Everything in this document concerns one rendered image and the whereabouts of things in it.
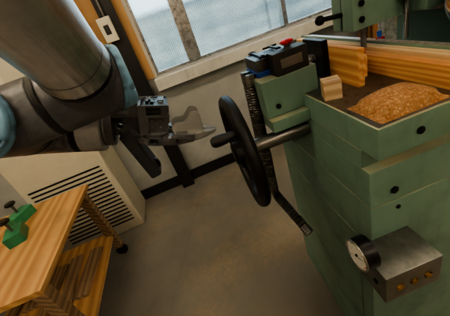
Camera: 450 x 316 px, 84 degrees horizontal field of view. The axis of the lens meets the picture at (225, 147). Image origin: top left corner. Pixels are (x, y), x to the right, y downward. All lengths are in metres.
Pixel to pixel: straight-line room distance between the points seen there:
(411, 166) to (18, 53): 0.58
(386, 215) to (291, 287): 0.77
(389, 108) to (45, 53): 0.45
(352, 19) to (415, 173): 0.33
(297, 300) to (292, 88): 0.93
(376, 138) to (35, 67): 0.45
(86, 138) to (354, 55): 0.53
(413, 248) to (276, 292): 0.78
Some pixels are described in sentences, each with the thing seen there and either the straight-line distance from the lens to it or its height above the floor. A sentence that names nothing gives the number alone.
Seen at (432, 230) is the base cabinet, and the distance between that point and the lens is 0.76.
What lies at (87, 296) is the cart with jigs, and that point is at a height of 0.18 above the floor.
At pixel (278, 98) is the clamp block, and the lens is 0.60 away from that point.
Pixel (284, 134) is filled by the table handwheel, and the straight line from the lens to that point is 0.63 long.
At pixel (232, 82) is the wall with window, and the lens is 1.89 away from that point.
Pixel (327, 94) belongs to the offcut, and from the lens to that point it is 0.56.
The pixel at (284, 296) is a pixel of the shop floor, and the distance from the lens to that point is 1.29.
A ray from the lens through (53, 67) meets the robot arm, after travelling 0.30.
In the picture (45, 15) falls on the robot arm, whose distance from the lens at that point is 0.26.
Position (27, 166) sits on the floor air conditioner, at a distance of 1.81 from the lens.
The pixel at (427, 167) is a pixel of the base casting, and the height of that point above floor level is 0.76.
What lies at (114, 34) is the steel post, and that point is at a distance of 1.69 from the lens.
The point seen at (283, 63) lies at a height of 0.98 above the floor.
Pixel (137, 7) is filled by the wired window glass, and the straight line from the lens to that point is 1.86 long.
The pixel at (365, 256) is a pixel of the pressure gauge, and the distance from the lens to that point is 0.55.
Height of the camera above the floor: 1.13
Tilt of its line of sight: 28 degrees down
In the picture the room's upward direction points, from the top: 20 degrees counter-clockwise
